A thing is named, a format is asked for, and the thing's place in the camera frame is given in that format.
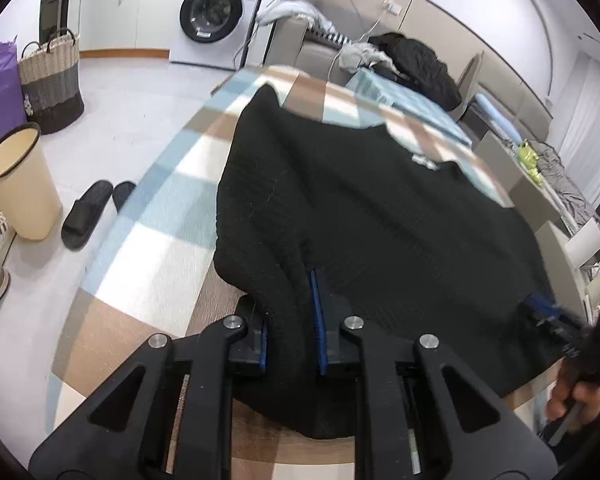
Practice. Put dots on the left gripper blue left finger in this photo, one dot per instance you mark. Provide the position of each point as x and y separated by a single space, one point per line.
251 350

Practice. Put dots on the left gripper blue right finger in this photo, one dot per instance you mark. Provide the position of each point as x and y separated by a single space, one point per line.
330 310

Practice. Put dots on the black knit sweater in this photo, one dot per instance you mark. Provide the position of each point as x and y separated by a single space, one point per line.
413 249

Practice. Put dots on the person right hand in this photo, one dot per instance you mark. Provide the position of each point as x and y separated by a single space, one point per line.
564 392

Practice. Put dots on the checkered table cloth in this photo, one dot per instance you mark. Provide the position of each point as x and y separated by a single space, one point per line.
153 271

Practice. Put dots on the grey crumpled bedding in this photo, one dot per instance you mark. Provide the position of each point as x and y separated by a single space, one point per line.
550 166

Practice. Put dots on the yellow green toy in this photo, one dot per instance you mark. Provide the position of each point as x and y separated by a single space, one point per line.
528 159

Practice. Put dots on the black slipper far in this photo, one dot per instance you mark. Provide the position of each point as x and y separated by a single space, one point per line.
121 193

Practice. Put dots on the black slipper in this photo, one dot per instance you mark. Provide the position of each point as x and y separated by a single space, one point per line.
121 193
85 214

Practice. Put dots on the black slipper near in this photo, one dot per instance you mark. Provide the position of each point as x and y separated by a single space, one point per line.
85 214

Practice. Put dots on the light blue checkered cloth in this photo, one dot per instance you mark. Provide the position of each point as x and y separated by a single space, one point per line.
384 91

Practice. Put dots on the black jacket on sofa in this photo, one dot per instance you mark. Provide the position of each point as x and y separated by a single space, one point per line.
419 68

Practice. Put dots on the grey sofa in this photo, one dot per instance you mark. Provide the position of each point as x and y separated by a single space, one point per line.
293 44

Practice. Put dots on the beige waste bin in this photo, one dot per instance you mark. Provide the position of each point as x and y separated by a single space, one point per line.
28 195

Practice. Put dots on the white blanket on sofa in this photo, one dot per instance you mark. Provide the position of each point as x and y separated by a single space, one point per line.
296 9

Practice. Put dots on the woven laundry basket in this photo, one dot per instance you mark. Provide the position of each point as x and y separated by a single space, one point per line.
49 78

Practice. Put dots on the white washing machine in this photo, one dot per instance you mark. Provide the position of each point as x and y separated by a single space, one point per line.
213 33

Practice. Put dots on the white cabinet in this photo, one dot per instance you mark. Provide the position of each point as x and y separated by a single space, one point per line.
127 27

